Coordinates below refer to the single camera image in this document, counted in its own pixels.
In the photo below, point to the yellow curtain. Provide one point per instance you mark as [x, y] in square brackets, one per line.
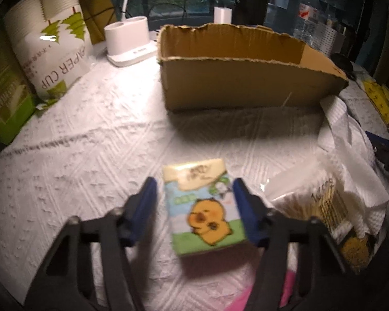
[97, 15]

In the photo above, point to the white embossed tablecloth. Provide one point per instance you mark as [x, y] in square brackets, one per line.
[87, 153]

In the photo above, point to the cotton swab bag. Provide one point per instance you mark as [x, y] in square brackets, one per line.
[311, 190]

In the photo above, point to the white waffle towel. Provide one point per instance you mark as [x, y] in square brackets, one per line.
[347, 153]

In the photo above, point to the white charger adapter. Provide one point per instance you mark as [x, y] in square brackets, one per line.
[222, 15]

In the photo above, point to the white perforated organizer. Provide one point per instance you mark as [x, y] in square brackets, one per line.
[327, 40]

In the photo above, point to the white desk lamp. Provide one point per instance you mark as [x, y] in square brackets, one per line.
[128, 40]

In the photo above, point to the brown cardboard box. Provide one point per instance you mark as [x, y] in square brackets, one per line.
[218, 66]

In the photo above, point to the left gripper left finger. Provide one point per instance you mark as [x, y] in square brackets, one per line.
[64, 280]

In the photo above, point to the clear water bottle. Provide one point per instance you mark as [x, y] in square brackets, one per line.
[307, 21]

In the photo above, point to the small black object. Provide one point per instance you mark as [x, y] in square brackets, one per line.
[343, 63]

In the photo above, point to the capybara tissue pack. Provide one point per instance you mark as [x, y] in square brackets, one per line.
[202, 210]

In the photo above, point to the green carton box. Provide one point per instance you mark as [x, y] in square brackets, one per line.
[18, 99]

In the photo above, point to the paper cup package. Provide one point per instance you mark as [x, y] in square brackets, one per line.
[52, 44]

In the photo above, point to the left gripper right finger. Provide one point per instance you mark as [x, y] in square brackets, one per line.
[321, 271]

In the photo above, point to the yellow packet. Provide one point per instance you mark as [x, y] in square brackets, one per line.
[379, 96]

